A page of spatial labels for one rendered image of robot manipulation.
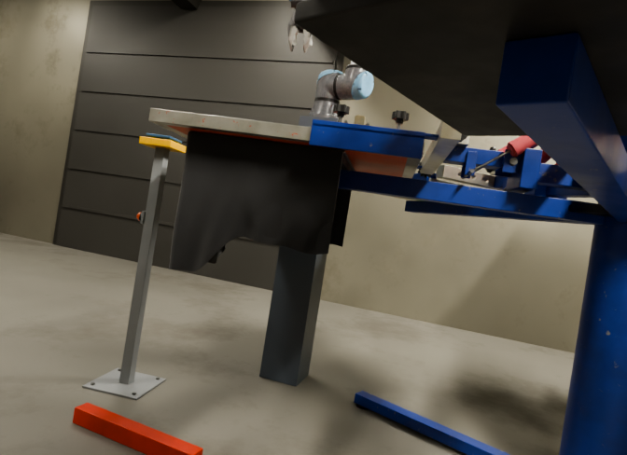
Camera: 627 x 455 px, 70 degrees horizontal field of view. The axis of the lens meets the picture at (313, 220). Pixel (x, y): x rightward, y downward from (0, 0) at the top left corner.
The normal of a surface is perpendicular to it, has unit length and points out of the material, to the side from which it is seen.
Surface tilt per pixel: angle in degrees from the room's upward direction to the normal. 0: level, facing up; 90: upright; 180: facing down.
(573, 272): 90
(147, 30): 90
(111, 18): 90
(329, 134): 90
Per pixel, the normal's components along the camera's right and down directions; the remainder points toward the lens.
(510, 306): -0.29, -0.04
